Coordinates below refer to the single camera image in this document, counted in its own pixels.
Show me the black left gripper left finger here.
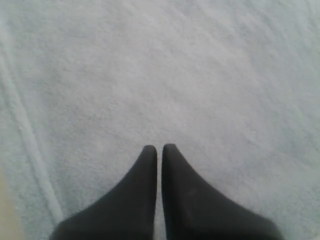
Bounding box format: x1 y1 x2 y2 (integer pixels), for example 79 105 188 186
50 145 157 240

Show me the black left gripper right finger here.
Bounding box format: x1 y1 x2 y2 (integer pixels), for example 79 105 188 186
161 143 284 240

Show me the light blue fluffy towel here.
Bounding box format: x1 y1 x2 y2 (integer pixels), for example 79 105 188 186
0 0 320 240

